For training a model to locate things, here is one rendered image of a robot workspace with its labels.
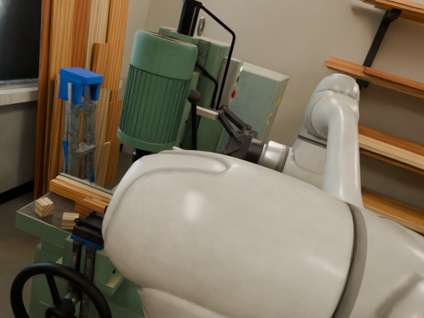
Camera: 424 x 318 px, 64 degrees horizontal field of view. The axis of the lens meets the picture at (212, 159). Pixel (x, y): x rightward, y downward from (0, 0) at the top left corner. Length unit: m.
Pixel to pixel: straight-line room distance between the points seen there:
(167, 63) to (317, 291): 0.74
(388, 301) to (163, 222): 0.17
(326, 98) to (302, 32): 2.43
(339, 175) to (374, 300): 0.33
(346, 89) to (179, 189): 0.62
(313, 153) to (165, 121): 0.41
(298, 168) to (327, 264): 0.57
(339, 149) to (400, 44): 2.65
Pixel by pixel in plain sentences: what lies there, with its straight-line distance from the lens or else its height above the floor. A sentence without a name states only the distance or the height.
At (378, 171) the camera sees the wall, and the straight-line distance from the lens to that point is 3.37.
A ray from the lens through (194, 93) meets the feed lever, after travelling 0.84.
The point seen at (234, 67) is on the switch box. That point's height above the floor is 1.46.
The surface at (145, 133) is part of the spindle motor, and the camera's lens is 0.96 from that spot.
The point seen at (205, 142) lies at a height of 1.19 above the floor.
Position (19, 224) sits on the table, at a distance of 1.22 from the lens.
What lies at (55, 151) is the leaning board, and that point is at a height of 0.49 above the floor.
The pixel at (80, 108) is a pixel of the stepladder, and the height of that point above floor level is 0.99.
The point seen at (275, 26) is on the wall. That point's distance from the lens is 3.23.
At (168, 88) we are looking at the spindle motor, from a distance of 0.93.
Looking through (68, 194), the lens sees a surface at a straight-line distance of 1.26.
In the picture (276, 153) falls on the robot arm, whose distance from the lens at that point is 0.83.
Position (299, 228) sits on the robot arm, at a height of 1.46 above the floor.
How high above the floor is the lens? 1.57
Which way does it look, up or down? 21 degrees down
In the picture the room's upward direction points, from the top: 17 degrees clockwise
